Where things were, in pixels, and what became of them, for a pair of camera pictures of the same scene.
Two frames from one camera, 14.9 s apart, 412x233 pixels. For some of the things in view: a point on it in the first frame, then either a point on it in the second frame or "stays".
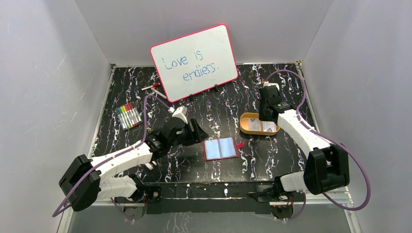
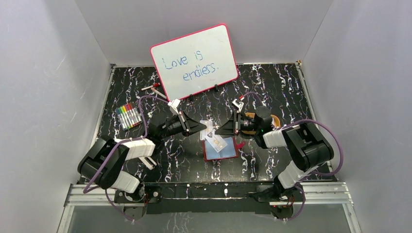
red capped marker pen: (156, 85) stays
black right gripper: (262, 117) → (232, 126)
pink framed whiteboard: (195, 62) stays
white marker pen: (157, 92) stays
